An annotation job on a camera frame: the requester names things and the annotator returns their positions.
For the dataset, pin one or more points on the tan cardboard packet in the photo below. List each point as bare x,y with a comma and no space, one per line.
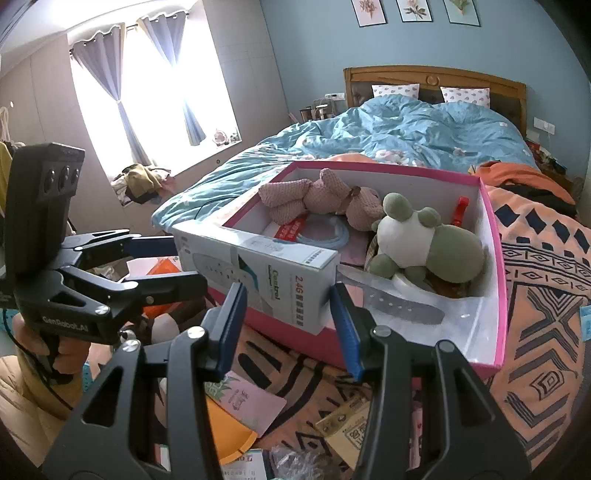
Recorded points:
351,438

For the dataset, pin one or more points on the pink knitted plush toy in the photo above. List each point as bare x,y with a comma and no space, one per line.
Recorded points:
318,198

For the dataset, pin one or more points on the white dotted pillow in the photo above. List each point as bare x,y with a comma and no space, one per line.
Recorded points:
465,95
396,91

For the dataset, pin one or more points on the blue grey curtain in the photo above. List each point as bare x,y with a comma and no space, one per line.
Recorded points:
166,46
101,69

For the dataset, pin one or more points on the pink cardboard box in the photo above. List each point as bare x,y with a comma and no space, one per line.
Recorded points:
415,184

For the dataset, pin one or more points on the orange cloth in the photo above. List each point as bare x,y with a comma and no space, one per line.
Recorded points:
508,173

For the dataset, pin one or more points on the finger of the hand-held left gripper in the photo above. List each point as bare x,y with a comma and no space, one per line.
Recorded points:
147,247
171,288

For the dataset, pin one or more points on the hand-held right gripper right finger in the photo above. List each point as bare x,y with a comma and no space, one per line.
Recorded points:
348,327

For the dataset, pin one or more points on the pink sachet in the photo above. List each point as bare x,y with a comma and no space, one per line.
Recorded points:
249,406

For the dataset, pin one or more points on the black garment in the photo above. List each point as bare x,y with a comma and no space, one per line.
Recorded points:
540,196

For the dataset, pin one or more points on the wooden headboard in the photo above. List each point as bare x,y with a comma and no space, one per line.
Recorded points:
438,76

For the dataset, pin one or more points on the clear crumpled plastic bag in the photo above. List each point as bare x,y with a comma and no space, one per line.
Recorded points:
300,464

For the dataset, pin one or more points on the red plastic clip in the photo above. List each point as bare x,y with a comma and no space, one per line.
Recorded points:
461,212

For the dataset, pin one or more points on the framed flower picture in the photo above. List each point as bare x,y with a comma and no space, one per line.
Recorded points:
415,10
368,11
461,11

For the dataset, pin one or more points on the orange navy patterned blanket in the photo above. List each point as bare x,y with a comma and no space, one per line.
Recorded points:
531,323

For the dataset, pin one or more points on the orange tissue pack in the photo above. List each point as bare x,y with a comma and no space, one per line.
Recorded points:
164,267

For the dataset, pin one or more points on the blue tubing packet red label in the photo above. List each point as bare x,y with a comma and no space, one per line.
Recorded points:
295,230

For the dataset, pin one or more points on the orange packet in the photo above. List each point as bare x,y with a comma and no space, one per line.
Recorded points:
231,443

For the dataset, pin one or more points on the person's left forearm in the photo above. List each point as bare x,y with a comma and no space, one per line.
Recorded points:
27,406

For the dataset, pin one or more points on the blue floral duvet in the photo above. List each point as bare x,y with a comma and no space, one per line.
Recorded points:
392,129

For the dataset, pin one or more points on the white printed cardboard box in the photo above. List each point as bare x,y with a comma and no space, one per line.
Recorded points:
277,286

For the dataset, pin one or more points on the pink windowsill ornament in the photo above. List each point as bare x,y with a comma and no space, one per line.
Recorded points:
226,137

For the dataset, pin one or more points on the bedside ornaments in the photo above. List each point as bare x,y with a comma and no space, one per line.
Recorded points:
314,113

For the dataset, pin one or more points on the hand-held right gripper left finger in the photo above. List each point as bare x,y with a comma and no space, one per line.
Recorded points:
231,323

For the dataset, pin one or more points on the pile of clothes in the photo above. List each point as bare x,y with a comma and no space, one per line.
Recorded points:
138,180

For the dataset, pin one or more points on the green frog plush toy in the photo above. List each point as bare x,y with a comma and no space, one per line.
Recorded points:
443,249

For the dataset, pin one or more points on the blue blanket label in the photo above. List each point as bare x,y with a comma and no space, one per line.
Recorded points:
585,323

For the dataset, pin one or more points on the wooden nightstand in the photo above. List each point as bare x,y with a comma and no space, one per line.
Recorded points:
558,180

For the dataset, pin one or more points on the person's left hand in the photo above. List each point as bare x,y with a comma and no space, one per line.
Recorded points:
74,360

